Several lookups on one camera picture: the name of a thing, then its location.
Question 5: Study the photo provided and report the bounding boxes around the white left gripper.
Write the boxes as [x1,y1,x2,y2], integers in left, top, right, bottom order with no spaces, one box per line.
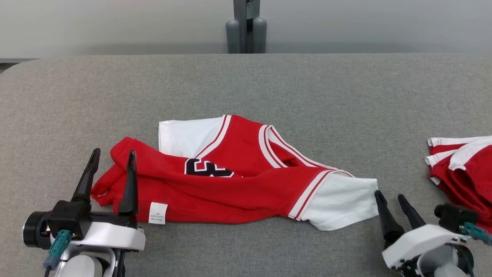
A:
[22,148,146,252]

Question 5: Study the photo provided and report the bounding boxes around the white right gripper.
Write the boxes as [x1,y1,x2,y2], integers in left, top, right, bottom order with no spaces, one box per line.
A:
[374,190,471,270]

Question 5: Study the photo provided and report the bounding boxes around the red shorts with white stripes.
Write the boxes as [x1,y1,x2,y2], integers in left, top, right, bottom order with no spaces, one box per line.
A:
[425,135,492,234]

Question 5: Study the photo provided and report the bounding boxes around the red white basketball jersey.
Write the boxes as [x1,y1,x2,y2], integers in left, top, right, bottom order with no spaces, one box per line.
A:
[91,114,380,232]

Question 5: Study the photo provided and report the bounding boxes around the black right camera cable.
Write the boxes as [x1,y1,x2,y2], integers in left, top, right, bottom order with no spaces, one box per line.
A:
[459,222,492,246]

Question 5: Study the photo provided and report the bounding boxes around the black camera cable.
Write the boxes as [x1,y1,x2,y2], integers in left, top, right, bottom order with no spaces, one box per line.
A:
[43,230,73,277]
[459,222,492,246]

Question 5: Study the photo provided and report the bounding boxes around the black left camera cable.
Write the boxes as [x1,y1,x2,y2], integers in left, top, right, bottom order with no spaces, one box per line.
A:
[43,230,73,277]

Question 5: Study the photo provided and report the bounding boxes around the grey metal post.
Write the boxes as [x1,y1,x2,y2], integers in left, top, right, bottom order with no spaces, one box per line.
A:
[225,0,268,54]

